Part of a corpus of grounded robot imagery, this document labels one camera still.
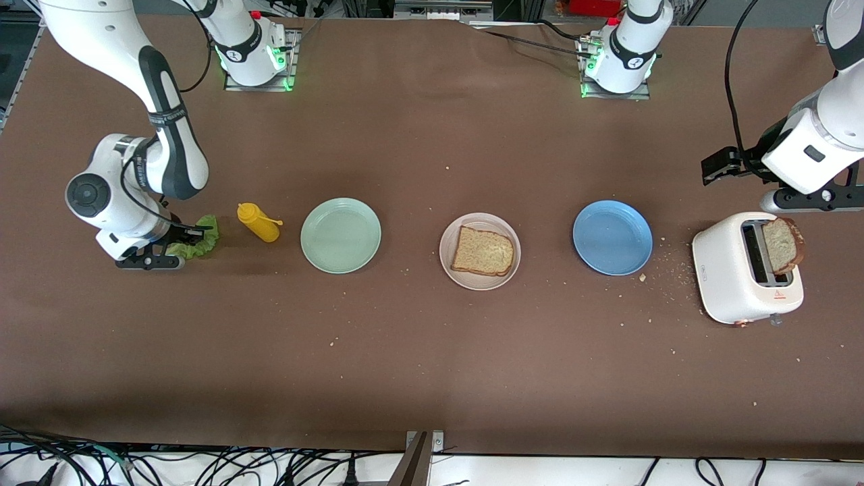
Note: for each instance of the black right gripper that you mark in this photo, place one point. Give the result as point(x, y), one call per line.
point(177, 233)

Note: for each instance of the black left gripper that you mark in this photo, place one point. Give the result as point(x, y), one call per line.
point(751, 160)

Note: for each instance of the green lettuce leaf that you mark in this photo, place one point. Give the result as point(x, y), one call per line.
point(202, 251)

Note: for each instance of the yellow mustard squeeze bottle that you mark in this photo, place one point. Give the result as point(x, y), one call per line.
point(260, 226)

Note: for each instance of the brown bread slice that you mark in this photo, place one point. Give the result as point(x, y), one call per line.
point(482, 251)
point(781, 244)

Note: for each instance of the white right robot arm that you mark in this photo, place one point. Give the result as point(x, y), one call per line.
point(88, 34)

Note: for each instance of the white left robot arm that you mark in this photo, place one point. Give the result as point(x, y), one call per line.
point(837, 121)

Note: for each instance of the blue plate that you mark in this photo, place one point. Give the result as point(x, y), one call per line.
point(613, 237)

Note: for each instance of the green plate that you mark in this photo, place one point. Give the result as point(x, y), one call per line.
point(341, 236)

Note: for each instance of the beige plate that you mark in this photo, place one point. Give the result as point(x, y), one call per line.
point(466, 282)

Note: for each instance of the white toaster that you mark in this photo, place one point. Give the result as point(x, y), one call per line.
point(725, 283)

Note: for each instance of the red box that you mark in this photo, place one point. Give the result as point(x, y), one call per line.
point(594, 7)

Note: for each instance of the black power plug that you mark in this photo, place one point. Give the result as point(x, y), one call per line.
point(351, 476)

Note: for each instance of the grey metal pole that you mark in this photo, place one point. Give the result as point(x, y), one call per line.
point(413, 466)

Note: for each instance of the white power strip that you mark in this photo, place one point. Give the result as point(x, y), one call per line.
point(442, 9)

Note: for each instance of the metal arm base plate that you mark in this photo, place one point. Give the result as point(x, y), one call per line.
point(291, 61)
point(638, 96)

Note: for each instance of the silver mounting bracket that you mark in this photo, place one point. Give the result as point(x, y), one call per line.
point(437, 442)

